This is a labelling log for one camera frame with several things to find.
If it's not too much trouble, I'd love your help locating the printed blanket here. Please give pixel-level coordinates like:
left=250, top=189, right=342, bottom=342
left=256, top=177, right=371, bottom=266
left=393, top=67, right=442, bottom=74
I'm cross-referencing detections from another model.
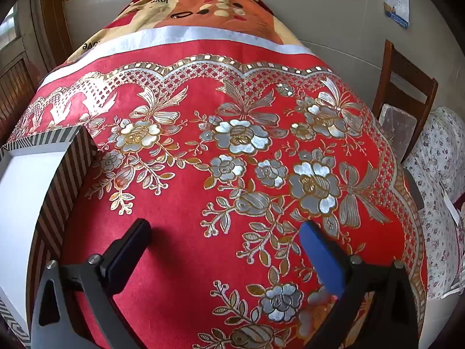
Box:
left=65, top=0, right=306, bottom=59

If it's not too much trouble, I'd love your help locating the grey chair cushion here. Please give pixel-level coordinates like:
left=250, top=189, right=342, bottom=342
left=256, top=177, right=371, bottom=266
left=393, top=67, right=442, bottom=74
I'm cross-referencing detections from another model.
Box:
left=380, top=104, right=418, bottom=146

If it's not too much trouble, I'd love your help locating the striped cardboard box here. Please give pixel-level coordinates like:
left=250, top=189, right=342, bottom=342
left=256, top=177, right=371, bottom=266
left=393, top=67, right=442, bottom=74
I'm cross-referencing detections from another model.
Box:
left=0, top=125, right=99, bottom=346

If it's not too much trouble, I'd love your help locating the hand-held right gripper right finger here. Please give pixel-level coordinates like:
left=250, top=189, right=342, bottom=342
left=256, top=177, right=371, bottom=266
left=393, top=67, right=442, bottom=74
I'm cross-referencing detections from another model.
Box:
left=300, top=220, right=422, bottom=349

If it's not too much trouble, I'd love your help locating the wooden chair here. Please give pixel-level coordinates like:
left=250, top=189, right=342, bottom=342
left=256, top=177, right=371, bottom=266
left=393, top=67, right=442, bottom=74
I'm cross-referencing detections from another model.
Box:
left=371, top=40, right=438, bottom=162

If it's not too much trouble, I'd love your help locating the floral fabric cover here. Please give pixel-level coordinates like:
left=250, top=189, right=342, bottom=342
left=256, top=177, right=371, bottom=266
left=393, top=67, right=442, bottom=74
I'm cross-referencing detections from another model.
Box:
left=403, top=107, right=465, bottom=299

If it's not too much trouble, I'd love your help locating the window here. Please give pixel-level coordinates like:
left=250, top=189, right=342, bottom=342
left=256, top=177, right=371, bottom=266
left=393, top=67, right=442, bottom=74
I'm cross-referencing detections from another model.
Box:
left=0, top=3, right=26, bottom=49

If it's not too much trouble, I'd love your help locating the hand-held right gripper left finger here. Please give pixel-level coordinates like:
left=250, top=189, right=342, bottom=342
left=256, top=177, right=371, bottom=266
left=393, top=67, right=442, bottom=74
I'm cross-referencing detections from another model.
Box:
left=31, top=219, right=152, bottom=349

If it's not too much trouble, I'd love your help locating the wooden door frame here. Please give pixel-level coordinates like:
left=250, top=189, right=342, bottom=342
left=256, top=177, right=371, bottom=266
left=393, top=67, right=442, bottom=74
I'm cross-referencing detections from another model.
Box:
left=38, top=0, right=73, bottom=73

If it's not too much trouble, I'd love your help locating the wooden slatted door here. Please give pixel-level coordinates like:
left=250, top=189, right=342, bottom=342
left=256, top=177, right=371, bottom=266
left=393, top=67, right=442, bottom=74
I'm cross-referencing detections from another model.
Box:
left=0, top=51, right=40, bottom=135

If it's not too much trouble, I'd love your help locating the red floral tablecloth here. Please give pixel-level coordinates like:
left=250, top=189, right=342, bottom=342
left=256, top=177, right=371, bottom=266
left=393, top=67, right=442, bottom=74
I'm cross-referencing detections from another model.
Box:
left=0, top=25, right=429, bottom=349

